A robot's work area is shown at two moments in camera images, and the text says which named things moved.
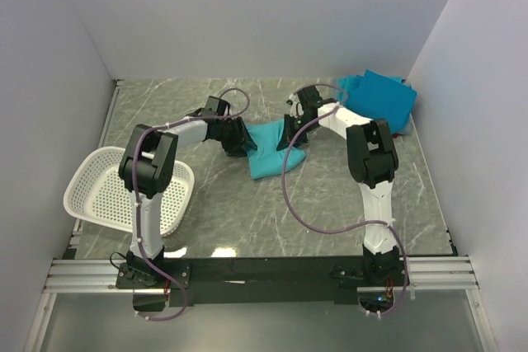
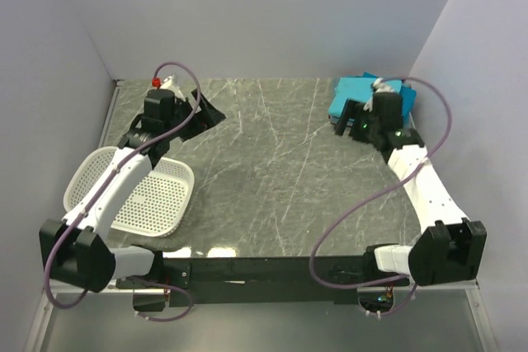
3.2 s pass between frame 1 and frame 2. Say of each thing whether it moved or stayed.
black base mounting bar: stayed
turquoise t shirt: moved
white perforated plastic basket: stayed
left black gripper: moved
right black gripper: moved
